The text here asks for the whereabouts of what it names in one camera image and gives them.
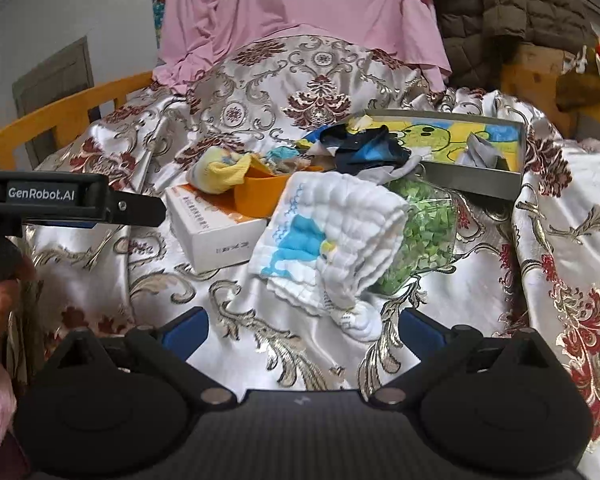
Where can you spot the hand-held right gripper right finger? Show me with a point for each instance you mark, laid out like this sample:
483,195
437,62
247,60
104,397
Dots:
420,333

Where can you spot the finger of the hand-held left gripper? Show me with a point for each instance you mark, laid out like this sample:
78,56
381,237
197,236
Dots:
137,210

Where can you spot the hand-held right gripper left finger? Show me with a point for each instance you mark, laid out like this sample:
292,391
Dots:
185,331

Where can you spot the small white gauze cloth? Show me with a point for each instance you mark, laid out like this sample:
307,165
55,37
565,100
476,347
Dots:
357,324

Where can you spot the grey tray with cartoon painting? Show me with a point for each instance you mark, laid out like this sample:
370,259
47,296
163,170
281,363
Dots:
480,181

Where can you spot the person's left hand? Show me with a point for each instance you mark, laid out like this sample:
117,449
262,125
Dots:
5,316

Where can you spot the yellow baby sock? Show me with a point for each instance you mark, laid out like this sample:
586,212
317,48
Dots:
215,171

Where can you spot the white and orange carton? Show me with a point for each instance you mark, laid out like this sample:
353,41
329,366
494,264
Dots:
220,241

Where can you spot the clear jar of green pieces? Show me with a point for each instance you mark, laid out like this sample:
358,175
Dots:
427,230

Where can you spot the grey door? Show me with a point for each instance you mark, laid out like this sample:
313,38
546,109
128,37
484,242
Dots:
50,80

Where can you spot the orange plastic bowl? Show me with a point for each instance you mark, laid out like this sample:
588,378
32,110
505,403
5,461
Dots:
260,194

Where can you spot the white gauze towel blue print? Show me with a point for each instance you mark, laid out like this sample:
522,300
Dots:
340,210

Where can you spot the pastel striped sock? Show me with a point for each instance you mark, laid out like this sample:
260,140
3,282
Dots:
285,157

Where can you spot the floral satin blanket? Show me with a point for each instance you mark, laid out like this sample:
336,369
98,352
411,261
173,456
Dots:
260,85

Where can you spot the grey sock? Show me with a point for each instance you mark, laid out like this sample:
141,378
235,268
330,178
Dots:
480,152

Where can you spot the dark blue sock bundle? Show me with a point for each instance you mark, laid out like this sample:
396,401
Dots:
365,150

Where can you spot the colourful print cloth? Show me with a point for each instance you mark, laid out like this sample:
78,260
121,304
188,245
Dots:
160,10

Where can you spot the cream paper scrap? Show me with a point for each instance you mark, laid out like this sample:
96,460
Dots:
361,123

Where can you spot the pink cloth sheet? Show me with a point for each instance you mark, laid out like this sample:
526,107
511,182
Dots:
290,5

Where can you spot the brown lettered cloth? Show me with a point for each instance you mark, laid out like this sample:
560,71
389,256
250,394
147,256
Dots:
580,91

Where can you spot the brown quilted jacket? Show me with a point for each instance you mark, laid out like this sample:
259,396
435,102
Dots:
520,0

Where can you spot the wooden bed rail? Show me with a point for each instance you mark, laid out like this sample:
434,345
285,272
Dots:
45,115

